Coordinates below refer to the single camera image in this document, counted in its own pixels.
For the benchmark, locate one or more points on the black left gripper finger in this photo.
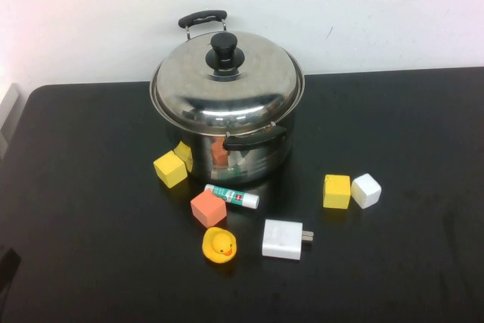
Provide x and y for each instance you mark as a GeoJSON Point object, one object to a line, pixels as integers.
{"type": "Point", "coordinates": [8, 268]}

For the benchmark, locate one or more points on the steel lid with black knob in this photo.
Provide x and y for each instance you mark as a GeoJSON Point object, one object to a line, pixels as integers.
{"type": "Point", "coordinates": [189, 84]}

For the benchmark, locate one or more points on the yellow foam cube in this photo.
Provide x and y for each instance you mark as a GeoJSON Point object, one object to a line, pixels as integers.
{"type": "Point", "coordinates": [169, 169]}
{"type": "Point", "coordinates": [336, 192]}

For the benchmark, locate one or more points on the orange foam cube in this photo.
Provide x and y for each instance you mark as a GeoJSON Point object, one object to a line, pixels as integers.
{"type": "Point", "coordinates": [208, 210]}

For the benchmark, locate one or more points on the yellow rubber duck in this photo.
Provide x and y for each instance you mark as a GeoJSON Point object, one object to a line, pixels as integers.
{"type": "Point", "coordinates": [219, 245]}

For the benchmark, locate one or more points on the white green glue stick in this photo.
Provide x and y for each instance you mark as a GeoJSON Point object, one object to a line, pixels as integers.
{"type": "Point", "coordinates": [234, 196]}

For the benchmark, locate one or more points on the white power adapter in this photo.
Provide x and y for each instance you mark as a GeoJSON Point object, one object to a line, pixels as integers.
{"type": "Point", "coordinates": [281, 240]}

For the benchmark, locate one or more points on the white foam cube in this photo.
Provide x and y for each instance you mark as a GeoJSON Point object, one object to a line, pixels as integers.
{"type": "Point", "coordinates": [365, 190]}

